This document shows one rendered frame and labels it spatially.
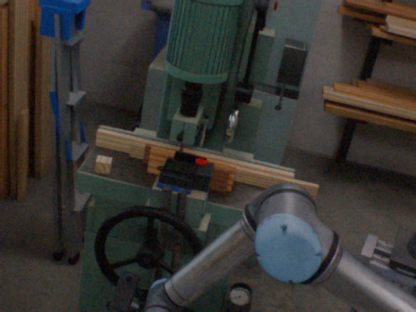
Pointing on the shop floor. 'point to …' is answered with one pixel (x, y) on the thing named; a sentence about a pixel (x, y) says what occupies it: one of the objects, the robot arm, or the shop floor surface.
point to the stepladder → (67, 97)
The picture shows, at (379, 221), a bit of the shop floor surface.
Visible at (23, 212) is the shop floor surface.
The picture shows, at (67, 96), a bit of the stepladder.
